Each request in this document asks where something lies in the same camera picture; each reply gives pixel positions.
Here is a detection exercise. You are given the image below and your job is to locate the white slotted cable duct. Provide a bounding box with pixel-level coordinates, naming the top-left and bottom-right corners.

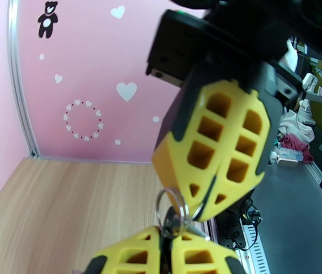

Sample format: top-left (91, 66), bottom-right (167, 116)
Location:
top-left (239, 223), bottom-right (271, 274)

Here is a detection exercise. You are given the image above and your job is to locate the silver keyring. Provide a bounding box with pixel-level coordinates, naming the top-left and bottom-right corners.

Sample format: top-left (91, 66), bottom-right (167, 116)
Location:
top-left (155, 187), bottom-right (204, 226)

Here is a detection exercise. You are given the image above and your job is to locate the silver metal key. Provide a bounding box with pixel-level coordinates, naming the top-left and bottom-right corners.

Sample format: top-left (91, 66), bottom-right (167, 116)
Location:
top-left (183, 220), bottom-right (211, 242)

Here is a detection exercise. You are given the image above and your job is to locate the small wired circuit board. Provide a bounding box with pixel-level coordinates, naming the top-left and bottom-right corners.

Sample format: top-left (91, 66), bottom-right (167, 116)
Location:
top-left (239, 196), bottom-right (264, 225)

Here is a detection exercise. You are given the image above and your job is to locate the aluminium corner post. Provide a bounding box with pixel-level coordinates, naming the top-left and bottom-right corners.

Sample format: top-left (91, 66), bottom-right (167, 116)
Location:
top-left (7, 0), bottom-right (41, 159)

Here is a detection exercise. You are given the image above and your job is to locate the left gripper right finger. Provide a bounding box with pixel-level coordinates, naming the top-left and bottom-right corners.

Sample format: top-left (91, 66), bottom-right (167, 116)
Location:
top-left (169, 232), bottom-right (246, 274)

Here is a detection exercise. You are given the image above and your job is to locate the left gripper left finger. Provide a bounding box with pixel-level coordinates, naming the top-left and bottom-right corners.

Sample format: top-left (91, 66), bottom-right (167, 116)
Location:
top-left (85, 226), bottom-right (163, 274)

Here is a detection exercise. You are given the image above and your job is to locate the white machine part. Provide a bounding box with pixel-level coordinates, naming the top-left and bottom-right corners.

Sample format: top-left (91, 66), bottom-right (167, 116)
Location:
top-left (299, 73), bottom-right (322, 126)

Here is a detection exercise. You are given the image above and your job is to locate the dark-headed metal key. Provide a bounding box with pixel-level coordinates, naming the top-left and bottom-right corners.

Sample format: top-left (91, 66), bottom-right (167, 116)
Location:
top-left (160, 207), bottom-right (185, 274)

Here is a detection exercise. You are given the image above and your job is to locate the white cloth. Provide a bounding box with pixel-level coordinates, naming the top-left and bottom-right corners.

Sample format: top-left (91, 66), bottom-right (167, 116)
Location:
top-left (278, 109), bottom-right (316, 145)

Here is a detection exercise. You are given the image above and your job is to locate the white plastic container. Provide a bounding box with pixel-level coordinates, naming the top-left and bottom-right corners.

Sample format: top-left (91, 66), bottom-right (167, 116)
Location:
top-left (274, 148), bottom-right (305, 167)

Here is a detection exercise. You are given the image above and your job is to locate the dark red cloth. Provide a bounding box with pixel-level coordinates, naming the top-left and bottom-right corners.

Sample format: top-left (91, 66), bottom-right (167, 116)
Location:
top-left (280, 134), bottom-right (315, 163)

